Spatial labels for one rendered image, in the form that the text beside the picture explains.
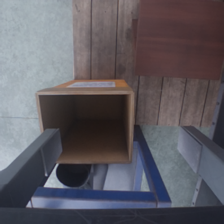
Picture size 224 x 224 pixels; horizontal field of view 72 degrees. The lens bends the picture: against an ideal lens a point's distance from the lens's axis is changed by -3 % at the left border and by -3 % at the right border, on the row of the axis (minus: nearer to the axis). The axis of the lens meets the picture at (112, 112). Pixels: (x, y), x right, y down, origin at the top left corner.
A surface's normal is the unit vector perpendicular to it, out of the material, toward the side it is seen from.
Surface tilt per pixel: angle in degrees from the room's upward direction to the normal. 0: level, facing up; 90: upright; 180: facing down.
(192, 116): 0
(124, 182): 0
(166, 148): 0
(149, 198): 90
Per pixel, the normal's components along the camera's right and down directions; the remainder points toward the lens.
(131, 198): 0.04, -0.96
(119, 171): -0.01, 0.29
